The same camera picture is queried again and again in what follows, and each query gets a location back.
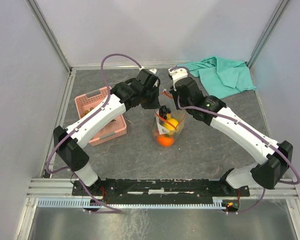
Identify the dark toy grape bunch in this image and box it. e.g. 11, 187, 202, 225
159, 105, 172, 120

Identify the clear zip top bag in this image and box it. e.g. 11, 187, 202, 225
152, 89, 186, 148

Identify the yellow toy fruit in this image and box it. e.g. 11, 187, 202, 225
163, 118, 179, 132

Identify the orange toy fruit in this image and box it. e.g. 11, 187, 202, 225
156, 134, 175, 147

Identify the brown longan bunch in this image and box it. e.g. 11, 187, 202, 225
80, 107, 94, 118

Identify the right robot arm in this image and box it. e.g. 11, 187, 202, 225
169, 77, 293, 196

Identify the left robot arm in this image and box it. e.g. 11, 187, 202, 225
53, 68, 161, 195

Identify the teal cloth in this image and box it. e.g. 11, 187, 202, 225
180, 56, 257, 99

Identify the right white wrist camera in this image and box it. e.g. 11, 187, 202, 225
168, 67, 189, 81

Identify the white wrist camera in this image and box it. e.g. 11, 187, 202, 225
168, 67, 189, 81
139, 67, 157, 75

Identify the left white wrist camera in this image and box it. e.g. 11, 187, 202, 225
139, 67, 157, 75

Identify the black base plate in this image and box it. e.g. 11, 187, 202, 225
87, 178, 250, 205

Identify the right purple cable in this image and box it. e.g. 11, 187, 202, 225
168, 65, 300, 215

